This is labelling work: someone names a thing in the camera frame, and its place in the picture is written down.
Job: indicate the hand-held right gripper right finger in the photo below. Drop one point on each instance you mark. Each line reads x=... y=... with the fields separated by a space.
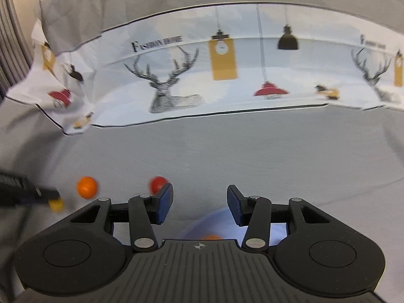
x=235 y=207

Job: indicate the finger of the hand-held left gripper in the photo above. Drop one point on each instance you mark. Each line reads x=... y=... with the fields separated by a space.
x=41 y=195

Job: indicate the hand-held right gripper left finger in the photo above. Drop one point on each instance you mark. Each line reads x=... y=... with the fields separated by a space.
x=163 y=202

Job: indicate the yellow longan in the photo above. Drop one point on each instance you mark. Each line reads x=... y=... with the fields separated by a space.
x=56 y=205

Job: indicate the orange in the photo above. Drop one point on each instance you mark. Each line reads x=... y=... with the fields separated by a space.
x=211 y=237
x=87 y=187

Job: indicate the light blue plate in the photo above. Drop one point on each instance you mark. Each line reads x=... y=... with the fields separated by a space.
x=196 y=229

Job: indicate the red cherry tomato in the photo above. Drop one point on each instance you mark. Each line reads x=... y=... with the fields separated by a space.
x=157 y=183

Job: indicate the white printed deer cloth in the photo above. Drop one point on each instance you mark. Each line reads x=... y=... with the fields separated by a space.
x=240 y=94

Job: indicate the grey pleated curtain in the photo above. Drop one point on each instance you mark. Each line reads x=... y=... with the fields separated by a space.
x=11 y=38

